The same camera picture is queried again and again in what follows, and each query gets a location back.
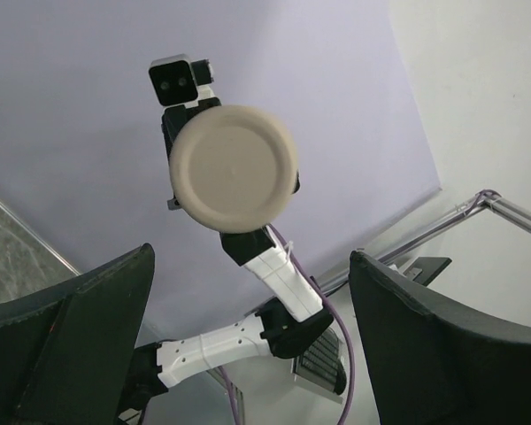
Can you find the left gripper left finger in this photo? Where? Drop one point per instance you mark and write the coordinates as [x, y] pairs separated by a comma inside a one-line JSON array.
[[65, 350]]

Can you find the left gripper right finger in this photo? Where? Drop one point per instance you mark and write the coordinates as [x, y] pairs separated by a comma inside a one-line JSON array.
[[433, 360]]

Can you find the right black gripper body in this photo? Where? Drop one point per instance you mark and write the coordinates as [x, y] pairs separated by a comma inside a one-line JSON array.
[[181, 133]]

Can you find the beige plastic cup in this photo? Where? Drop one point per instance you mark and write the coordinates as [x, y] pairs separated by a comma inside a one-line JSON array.
[[232, 168]]

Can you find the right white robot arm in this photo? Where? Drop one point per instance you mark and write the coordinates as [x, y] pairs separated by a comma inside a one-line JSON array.
[[233, 169]]

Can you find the black keyboard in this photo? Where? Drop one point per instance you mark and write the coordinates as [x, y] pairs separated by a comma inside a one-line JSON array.
[[321, 364]]

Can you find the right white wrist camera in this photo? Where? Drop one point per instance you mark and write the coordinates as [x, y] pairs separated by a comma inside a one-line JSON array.
[[176, 79]]

